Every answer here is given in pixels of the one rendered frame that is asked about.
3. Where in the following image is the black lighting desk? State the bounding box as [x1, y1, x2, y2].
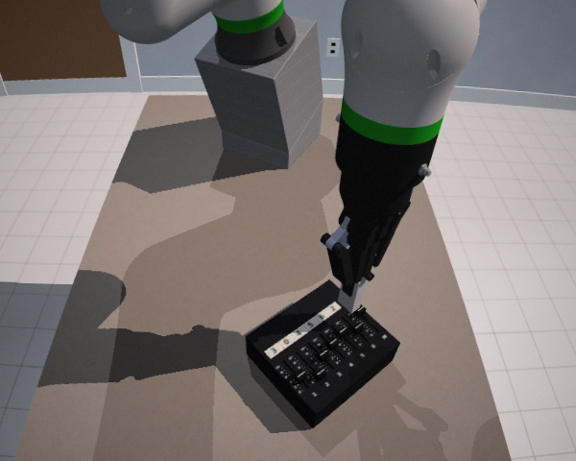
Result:
[246, 279, 400, 428]

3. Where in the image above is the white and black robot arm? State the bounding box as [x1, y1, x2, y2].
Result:
[100, 0, 488, 192]

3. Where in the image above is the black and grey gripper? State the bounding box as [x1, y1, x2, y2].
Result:
[321, 173, 414, 313]

